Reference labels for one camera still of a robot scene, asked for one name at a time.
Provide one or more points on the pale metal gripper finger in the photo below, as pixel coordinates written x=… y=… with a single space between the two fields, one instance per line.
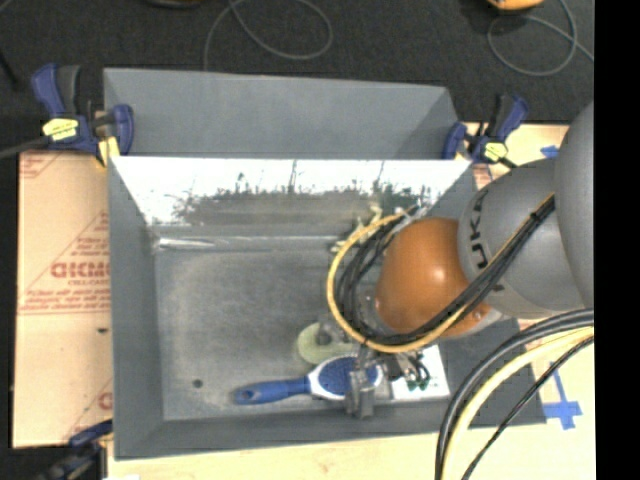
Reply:
x=361 y=404
x=371 y=379

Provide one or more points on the blue and white brush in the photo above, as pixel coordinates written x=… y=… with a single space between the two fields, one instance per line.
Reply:
x=330 y=378

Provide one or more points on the white flat box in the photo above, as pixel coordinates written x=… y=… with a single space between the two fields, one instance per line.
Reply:
x=437 y=368

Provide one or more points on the grey metal bin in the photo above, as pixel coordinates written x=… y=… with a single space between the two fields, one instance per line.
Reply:
x=240 y=318

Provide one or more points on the brown cardboard board, red print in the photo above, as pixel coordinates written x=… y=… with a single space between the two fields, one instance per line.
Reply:
x=60 y=358

